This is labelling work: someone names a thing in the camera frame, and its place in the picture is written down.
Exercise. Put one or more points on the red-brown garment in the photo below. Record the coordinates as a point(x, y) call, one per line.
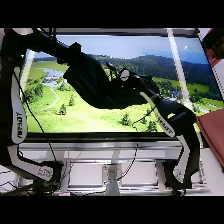
point(213, 133)

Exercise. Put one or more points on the silver frame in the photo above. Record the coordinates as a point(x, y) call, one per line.
point(113, 146)

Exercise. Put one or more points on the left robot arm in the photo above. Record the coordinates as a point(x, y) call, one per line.
point(7, 100)

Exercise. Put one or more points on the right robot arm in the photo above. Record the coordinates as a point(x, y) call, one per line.
point(181, 123)

